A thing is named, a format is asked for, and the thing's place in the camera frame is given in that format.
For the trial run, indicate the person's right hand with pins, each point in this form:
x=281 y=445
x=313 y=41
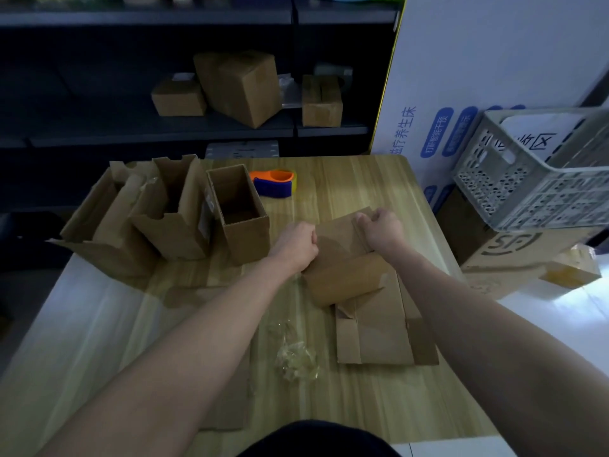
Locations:
x=385 y=230

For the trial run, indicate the person's left hand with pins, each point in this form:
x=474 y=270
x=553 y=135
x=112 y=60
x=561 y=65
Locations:
x=295 y=247

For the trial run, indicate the cluster of cardboard boxes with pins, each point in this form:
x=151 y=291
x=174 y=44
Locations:
x=245 y=237

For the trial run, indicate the cardboard stack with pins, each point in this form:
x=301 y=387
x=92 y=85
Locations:
x=342 y=280

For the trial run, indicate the clear tape wad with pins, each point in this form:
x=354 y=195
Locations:
x=297 y=356

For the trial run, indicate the white plastic crate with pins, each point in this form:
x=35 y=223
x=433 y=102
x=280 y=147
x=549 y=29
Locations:
x=499 y=185

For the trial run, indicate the person's right forearm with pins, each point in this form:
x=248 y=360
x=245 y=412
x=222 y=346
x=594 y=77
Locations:
x=499 y=356

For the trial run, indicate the person's left forearm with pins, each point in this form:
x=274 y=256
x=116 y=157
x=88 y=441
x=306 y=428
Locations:
x=166 y=376

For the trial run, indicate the person's dark shirt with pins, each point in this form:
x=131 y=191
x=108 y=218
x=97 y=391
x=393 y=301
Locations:
x=319 y=442

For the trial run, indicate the orange blue yellow tape roll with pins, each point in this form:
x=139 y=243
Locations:
x=273 y=185

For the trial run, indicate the large brown carton black logo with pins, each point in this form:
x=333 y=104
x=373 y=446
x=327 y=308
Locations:
x=504 y=252

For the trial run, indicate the small sealed brown carton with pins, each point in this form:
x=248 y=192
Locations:
x=322 y=104

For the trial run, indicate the large sealed brown carton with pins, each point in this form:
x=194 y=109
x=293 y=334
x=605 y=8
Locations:
x=240 y=90

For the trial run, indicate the grey wrapped item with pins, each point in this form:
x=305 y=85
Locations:
x=338 y=71

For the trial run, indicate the white paper sign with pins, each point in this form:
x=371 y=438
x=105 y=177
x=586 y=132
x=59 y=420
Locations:
x=542 y=133

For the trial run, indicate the small carton with white label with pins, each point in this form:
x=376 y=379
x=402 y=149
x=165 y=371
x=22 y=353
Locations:
x=178 y=99

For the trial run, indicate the dark metal shelf unit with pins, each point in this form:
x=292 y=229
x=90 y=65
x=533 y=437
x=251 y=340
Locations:
x=142 y=133

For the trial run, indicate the large white printed carton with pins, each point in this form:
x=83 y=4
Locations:
x=476 y=52

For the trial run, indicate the black metal frame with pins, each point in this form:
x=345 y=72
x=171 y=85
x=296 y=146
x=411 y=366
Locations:
x=597 y=90

